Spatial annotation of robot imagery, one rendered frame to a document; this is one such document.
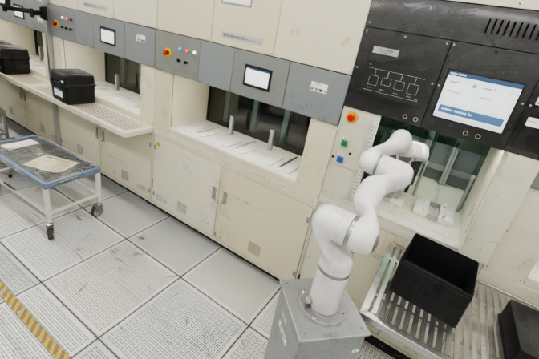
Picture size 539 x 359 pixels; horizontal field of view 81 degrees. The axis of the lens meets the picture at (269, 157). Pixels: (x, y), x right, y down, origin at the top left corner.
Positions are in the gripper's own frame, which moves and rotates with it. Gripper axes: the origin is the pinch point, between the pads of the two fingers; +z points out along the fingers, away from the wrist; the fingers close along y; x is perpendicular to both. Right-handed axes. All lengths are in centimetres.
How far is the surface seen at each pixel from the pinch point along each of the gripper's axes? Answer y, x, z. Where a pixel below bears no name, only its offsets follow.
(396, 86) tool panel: -15, 34, -36
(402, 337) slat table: 18, -46, -101
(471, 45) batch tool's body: 9, 58, -38
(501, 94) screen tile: 27, 41, -40
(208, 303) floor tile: -82, -122, -71
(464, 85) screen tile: 12, 42, -39
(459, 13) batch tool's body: 0, 70, -37
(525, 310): 61, -35, -69
